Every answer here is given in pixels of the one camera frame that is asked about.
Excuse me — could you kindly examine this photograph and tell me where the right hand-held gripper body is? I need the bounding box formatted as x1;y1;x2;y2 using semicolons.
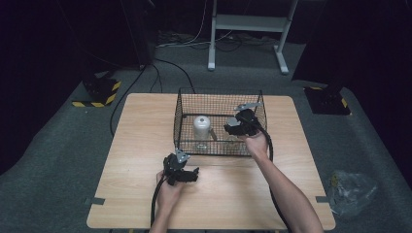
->
226;102;264;137

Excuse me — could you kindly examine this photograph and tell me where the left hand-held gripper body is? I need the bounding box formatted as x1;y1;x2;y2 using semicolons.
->
163;149;192;186

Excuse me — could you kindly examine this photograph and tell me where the black wire mesh basket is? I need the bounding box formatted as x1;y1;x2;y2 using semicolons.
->
173;87;268;157

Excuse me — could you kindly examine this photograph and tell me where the white cylindrical container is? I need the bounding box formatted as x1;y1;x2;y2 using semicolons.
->
192;115;212;141

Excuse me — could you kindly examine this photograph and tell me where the person's right hand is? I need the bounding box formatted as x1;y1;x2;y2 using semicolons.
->
238;130;270;161

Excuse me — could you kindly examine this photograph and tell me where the black base with striped tape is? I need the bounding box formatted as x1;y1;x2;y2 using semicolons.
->
303;84;353;117
71;71;122;109

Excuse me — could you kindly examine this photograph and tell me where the white metal stand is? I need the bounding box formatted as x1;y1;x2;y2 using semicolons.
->
207;0;299;76

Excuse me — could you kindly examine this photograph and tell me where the clear plastic bag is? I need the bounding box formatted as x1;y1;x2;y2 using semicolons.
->
326;170;379;218

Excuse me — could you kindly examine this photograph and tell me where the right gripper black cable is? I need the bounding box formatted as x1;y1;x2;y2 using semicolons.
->
254;122;292;233

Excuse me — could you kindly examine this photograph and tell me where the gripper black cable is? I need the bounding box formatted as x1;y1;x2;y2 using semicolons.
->
150;176;168;227
254;122;292;233

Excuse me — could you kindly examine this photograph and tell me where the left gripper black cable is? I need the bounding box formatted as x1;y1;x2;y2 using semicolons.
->
150;176;168;227

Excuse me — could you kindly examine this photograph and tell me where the black floor cable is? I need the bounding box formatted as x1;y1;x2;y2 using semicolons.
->
109;57;196;138

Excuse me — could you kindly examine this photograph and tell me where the white floor cable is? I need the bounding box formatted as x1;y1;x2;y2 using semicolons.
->
154;0;235;50

